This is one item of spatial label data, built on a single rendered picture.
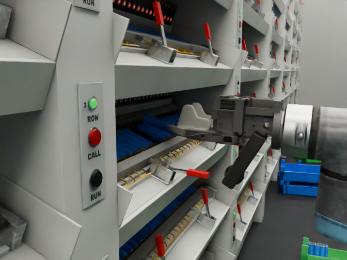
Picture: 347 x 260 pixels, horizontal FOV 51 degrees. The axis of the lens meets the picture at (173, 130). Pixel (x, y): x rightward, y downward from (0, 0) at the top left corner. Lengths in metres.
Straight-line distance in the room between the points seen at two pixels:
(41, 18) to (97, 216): 0.20
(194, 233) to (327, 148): 0.37
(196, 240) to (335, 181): 0.34
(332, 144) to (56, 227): 0.43
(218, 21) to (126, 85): 0.58
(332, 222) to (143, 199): 0.31
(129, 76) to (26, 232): 0.21
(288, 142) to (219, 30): 0.47
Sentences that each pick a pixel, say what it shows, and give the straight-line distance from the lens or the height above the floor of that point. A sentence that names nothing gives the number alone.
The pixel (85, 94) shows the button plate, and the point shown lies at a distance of 0.35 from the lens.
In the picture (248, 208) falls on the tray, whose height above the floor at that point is 0.15.
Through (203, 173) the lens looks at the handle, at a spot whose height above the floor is 0.55.
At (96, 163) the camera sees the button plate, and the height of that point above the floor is 0.61.
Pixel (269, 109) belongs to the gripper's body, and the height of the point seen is 0.64.
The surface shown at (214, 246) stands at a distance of 1.10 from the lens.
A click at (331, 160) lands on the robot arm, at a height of 0.57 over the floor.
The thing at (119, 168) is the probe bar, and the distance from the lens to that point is 0.52.
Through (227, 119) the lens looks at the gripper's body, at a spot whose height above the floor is 0.62.
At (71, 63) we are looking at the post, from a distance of 0.34.
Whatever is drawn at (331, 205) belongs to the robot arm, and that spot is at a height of 0.50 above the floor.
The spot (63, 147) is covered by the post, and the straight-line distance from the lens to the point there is 0.33.
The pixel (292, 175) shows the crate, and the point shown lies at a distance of 2.21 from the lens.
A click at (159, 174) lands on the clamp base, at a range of 0.59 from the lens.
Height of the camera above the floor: 0.71
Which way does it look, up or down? 9 degrees down
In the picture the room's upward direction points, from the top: straight up
